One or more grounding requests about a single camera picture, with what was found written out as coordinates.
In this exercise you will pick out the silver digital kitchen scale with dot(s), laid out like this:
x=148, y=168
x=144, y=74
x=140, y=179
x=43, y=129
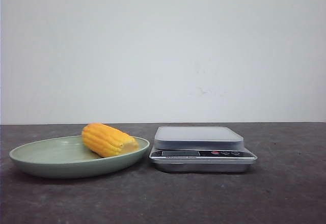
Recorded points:
x=200, y=149

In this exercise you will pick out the yellow corn cob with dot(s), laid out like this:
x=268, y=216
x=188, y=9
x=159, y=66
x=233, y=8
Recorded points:
x=107, y=141

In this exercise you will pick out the green round plate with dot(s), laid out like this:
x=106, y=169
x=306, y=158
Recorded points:
x=67, y=158

